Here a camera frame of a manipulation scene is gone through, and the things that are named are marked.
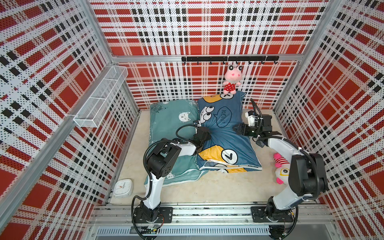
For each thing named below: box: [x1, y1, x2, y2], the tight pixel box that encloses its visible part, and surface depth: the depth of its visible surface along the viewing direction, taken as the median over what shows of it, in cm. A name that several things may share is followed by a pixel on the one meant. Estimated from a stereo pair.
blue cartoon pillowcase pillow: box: [198, 91, 263, 174], surface depth 89 cm
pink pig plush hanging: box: [222, 64, 243, 95], surface depth 93 cm
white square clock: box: [113, 178, 134, 199], surface depth 80 cm
